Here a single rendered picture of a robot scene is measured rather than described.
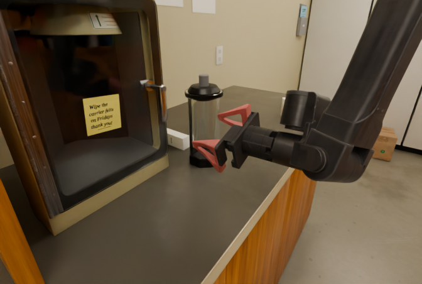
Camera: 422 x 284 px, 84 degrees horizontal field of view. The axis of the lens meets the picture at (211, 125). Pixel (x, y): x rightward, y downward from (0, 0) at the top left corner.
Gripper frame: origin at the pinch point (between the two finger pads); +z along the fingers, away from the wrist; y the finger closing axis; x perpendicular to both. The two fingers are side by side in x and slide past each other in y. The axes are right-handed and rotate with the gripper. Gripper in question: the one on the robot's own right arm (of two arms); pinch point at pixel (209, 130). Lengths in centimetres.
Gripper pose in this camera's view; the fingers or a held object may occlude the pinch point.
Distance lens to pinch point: 49.0
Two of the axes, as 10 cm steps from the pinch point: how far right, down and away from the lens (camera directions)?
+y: -5.4, 5.8, -6.1
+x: 2.0, 7.9, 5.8
